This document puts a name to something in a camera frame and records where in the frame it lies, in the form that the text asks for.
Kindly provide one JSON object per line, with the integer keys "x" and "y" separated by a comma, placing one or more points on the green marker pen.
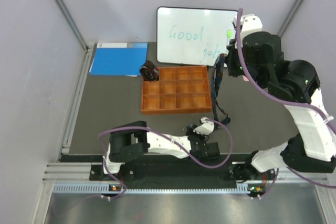
{"x": 229, "y": 35}

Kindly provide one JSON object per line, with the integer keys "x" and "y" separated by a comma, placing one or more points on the blue folder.
{"x": 118, "y": 59}

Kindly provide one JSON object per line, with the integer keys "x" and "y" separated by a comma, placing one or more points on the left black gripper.
{"x": 190, "y": 132}

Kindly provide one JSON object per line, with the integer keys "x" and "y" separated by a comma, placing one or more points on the white dry-erase board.
{"x": 192, "y": 36}

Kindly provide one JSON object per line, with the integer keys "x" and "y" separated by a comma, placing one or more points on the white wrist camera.
{"x": 206, "y": 127}
{"x": 249, "y": 24}

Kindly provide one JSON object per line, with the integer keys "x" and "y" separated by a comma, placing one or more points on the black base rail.
{"x": 155, "y": 171}

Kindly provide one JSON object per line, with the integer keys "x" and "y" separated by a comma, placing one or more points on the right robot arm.
{"x": 297, "y": 87}

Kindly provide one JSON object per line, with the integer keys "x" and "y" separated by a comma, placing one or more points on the grey cable duct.
{"x": 114, "y": 188}

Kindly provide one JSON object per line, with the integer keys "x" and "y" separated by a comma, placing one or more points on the rolled dark red tie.
{"x": 149, "y": 71}

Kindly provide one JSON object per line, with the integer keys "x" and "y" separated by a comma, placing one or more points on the navy floral tie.
{"x": 216, "y": 79}

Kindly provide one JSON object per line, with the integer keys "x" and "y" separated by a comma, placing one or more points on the orange compartment tray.
{"x": 182, "y": 89}

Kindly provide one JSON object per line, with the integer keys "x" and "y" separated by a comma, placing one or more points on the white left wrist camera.
{"x": 206, "y": 127}

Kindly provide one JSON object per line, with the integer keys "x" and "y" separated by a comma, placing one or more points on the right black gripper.
{"x": 232, "y": 50}

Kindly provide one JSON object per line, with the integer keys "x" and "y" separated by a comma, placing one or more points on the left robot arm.
{"x": 128, "y": 145}

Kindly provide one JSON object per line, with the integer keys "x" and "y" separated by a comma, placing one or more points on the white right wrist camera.
{"x": 249, "y": 24}

